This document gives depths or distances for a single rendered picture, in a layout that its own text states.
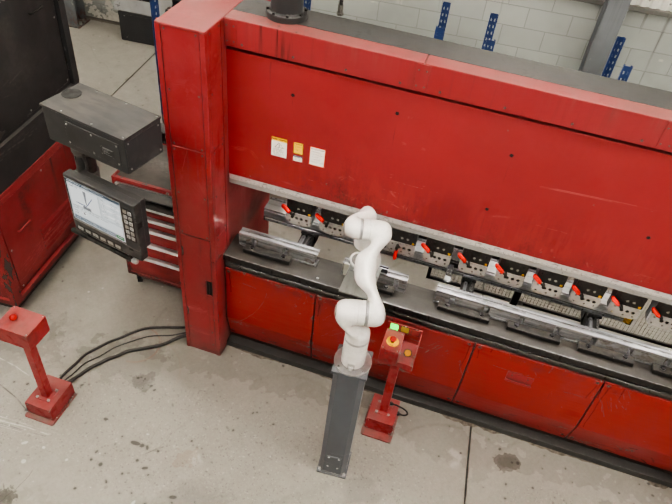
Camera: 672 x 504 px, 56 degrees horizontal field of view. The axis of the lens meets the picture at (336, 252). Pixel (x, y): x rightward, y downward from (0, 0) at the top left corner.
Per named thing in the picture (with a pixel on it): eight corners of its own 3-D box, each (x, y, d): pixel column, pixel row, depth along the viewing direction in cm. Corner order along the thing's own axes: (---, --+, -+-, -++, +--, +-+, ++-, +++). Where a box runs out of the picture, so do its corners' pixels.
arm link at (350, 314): (369, 348, 301) (376, 315, 285) (330, 345, 301) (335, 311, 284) (369, 329, 310) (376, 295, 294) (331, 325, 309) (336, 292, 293)
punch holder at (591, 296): (567, 301, 338) (578, 279, 327) (568, 290, 344) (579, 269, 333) (596, 309, 336) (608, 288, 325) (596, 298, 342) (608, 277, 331)
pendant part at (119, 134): (71, 240, 347) (37, 102, 290) (104, 216, 364) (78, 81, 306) (144, 277, 332) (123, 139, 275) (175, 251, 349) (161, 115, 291)
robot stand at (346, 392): (345, 479, 378) (366, 380, 311) (316, 471, 380) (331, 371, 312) (351, 452, 392) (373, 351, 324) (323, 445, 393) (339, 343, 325)
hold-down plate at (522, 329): (505, 329, 360) (506, 326, 358) (506, 323, 364) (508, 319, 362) (558, 345, 355) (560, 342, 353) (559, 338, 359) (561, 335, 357)
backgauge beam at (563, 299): (262, 220, 408) (263, 208, 401) (271, 208, 418) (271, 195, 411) (630, 325, 371) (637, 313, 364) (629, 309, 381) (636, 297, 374)
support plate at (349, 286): (338, 291, 353) (338, 290, 353) (351, 261, 372) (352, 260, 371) (369, 301, 350) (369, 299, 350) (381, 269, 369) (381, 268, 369)
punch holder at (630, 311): (605, 312, 335) (618, 291, 324) (605, 301, 341) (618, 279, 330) (635, 320, 333) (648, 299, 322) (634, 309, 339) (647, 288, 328)
